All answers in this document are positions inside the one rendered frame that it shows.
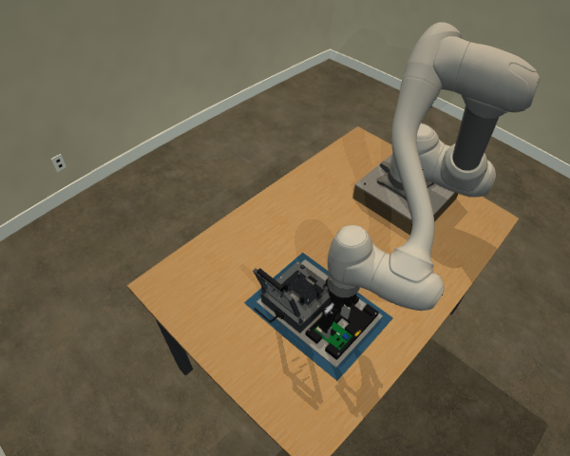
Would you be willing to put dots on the green circuit board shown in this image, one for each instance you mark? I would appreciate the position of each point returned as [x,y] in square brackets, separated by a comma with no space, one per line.
[338,337]

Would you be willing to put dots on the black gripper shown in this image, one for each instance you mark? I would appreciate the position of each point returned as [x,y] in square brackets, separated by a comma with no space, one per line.
[328,315]

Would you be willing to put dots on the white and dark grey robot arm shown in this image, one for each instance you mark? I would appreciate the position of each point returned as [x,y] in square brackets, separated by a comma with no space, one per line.
[493,82]

